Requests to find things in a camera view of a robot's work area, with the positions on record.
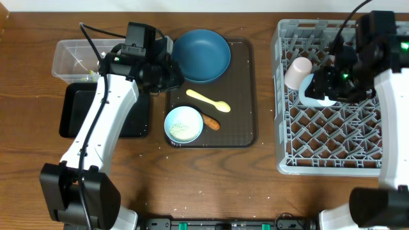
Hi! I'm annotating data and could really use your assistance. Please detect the light blue cup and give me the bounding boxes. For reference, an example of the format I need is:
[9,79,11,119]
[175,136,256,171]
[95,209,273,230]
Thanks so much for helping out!
[298,73,338,108]

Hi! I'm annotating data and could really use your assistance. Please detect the pink cup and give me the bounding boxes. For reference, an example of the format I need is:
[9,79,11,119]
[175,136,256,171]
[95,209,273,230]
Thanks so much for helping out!
[284,57,313,90]

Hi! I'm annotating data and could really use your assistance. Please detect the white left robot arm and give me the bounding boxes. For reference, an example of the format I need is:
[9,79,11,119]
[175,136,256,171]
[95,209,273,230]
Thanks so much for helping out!
[40,36,184,229]

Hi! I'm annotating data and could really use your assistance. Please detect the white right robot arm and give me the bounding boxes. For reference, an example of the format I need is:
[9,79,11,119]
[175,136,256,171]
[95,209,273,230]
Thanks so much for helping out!
[305,11,408,229]

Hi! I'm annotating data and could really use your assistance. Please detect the grey dishwasher rack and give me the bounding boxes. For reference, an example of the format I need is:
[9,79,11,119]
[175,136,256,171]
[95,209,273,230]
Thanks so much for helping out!
[271,19,382,177]

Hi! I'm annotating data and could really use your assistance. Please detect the dark blue plate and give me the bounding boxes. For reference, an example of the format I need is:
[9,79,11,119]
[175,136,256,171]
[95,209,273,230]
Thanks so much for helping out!
[171,29,231,83]

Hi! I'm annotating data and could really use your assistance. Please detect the light blue bowl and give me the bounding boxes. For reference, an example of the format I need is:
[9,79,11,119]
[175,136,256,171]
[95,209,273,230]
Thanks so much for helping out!
[164,106,204,144]

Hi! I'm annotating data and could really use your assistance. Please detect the cream plastic spoon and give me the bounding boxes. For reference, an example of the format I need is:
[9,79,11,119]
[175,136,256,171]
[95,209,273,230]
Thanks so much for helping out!
[186,89,231,112]

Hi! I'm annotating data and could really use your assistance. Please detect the orange carrot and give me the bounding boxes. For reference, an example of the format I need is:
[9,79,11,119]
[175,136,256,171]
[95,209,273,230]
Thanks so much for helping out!
[201,113,220,130]

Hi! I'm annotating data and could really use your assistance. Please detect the dark brown serving tray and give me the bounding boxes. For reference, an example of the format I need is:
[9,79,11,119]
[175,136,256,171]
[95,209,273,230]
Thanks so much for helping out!
[165,37,258,148]

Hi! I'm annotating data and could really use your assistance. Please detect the clear plastic bin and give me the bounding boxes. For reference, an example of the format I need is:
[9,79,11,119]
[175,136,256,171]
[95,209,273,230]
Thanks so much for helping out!
[51,38,128,85]

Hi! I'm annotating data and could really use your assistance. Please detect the black square bin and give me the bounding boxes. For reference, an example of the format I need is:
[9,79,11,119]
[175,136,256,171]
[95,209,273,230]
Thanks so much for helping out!
[59,83,150,138]

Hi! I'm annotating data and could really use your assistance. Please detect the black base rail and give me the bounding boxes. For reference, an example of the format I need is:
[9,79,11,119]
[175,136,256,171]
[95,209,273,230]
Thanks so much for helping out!
[135,213,320,230]

